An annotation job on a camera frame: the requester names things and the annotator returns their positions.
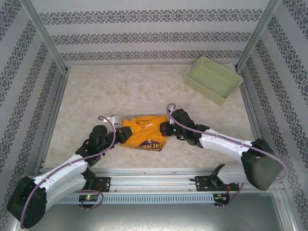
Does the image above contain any grey metal sheet panel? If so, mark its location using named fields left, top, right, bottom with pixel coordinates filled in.
left=14, top=192, right=295, bottom=231

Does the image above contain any pale green plastic basket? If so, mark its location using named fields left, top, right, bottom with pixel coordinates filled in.
left=184, top=57, right=244, bottom=106

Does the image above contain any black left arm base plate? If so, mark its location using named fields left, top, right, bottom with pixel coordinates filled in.
left=81, top=177, right=112, bottom=193

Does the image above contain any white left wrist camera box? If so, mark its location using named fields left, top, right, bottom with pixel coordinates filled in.
left=107, top=114, right=120, bottom=126

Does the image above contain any aluminium left side rail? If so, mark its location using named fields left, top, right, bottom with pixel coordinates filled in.
left=33, top=69, right=70, bottom=175

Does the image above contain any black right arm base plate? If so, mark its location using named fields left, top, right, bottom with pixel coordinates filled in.
left=195, top=175, right=239, bottom=193

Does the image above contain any aluminium right side rail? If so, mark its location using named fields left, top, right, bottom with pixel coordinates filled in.
left=234, top=69, right=274, bottom=173

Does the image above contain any aluminium left frame post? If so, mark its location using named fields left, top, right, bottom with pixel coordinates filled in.
left=20, top=0, right=70, bottom=73

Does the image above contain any aluminium mounting rail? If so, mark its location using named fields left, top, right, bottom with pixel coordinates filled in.
left=23, top=168, right=283, bottom=193

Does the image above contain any aluminium frame post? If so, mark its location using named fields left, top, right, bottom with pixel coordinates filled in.
left=20, top=0, right=70, bottom=73
left=235, top=0, right=281, bottom=71

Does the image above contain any aluminium right frame post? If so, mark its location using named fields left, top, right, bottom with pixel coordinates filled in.
left=235, top=0, right=281, bottom=71

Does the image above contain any slotted grey cable duct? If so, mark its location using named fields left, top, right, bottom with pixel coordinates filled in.
left=55, top=194, right=215, bottom=204

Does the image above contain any left circuit board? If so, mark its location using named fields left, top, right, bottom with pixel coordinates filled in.
left=78, top=194, right=99, bottom=202

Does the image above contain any orange t-shirt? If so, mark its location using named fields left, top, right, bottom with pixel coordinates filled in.
left=120, top=115, right=170, bottom=153

